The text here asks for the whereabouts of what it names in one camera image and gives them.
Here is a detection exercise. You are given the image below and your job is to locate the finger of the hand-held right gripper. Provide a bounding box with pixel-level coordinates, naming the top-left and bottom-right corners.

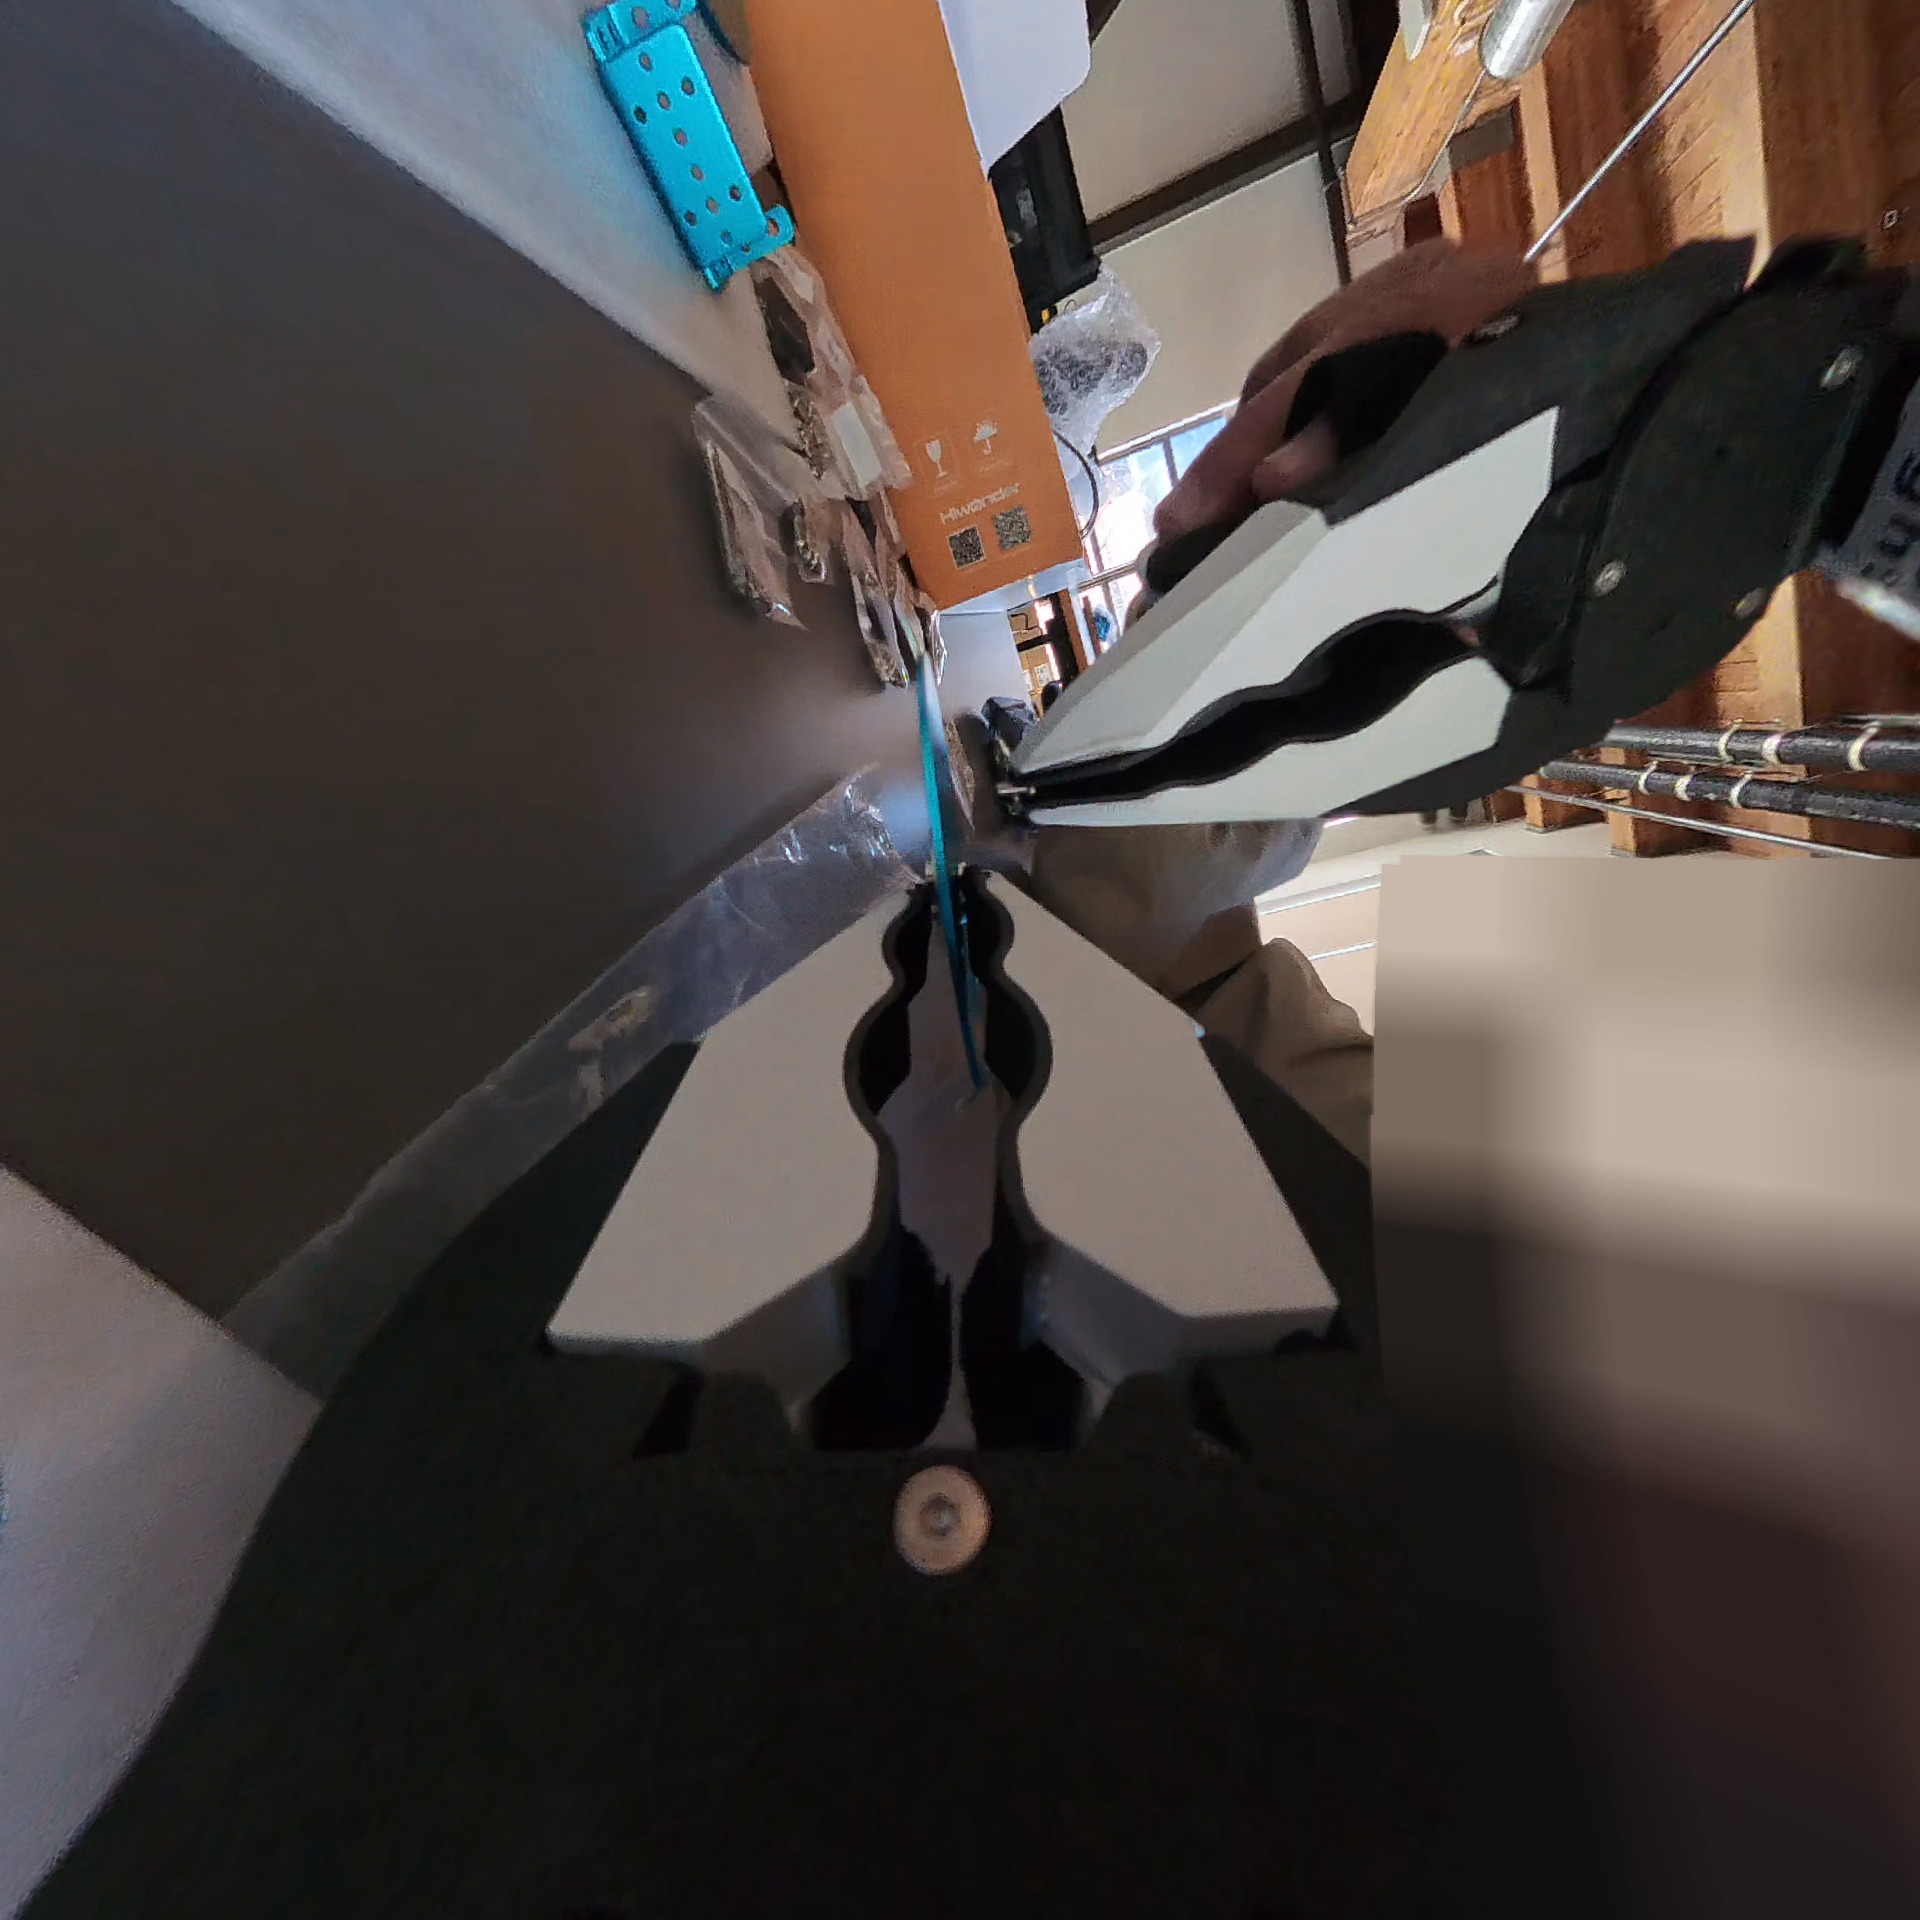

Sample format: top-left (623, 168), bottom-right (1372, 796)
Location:
top-left (1010, 408), bottom-right (1568, 781)
top-left (1015, 634), bottom-right (1515, 833)

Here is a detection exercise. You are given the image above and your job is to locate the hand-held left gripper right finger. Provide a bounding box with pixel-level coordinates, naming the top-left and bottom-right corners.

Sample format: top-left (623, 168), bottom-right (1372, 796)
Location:
top-left (958, 873), bottom-right (1341, 1452)

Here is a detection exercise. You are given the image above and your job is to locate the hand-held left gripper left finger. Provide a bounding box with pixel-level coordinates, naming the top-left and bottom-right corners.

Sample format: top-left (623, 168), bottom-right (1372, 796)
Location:
top-left (542, 880), bottom-right (919, 1452)

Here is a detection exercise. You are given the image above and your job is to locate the blue round metal disc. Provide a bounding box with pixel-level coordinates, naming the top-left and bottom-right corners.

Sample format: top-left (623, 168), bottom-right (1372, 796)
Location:
top-left (913, 661), bottom-right (993, 1098)

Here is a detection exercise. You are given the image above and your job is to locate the person's right forearm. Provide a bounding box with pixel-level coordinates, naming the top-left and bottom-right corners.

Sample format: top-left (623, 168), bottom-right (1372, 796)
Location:
top-left (1035, 815), bottom-right (1373, 1172)

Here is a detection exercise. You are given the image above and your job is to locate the dark grey desk mat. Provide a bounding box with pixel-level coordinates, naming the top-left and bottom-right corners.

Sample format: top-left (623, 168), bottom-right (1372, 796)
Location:
top-left (0, 0), bottom-right (929, 1317)

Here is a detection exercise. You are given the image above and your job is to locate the grey desk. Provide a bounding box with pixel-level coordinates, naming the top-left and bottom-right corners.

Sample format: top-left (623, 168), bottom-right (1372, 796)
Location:
top-left (165, 0), bottom-right (958, 873)

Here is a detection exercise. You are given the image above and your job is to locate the person's right hand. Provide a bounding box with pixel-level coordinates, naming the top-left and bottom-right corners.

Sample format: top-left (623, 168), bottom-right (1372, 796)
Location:
top-left (1148, 237), bottom-right (1531, 590)

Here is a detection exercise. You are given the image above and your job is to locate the large window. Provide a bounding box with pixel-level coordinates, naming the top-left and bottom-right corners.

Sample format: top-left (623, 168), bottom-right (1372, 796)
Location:
top-left (1091, 423), bottom-right (1245, 597)

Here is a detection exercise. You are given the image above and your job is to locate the clear plastic bag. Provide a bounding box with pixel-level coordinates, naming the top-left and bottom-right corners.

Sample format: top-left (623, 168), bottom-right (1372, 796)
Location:
top-left (224, 762), bottom-right (935, 1397)

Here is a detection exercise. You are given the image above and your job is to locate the black insulated pipe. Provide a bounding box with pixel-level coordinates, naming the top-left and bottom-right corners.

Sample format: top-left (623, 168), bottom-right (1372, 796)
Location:
top-left (1607, 717), bottom-right (1920, 781)
top-left (1539, 762), bottom-right (1920, 833)

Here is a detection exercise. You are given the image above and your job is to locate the bubble wrap bundle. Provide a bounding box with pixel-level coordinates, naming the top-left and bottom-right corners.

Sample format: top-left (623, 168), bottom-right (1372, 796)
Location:
top-left (1023, 275), bottom-right (1160, 431)

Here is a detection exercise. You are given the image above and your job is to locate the thin metal rod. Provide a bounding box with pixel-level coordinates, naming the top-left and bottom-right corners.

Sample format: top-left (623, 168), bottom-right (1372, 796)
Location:
top-left (1518, 0), bottom-right (1757, 265)

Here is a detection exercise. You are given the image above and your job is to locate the black monitor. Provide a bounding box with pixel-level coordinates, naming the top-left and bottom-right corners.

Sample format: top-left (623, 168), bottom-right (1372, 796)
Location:
top-left (985, 104), bottom-right (1100, 345)

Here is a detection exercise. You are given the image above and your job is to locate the orange cardboard box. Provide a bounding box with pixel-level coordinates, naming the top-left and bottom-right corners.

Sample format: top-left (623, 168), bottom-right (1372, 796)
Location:
top-left (746, 0), bottom-right (1100, 619)

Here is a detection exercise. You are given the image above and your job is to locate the pile of small parts bags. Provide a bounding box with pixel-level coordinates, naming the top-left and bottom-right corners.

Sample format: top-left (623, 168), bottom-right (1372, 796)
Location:
top-left (691, 249), bottom-right (955, 693)

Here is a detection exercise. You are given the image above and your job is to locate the blue perforated metal plate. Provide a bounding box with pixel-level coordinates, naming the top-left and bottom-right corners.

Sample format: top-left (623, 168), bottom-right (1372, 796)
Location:
top-left (587, 0), bottom-right (800, 299)

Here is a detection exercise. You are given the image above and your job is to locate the silver ventilation duct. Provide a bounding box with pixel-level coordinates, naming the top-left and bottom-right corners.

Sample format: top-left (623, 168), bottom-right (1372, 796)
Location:
top-left (1481, 0), bottom-right (1574, 77)

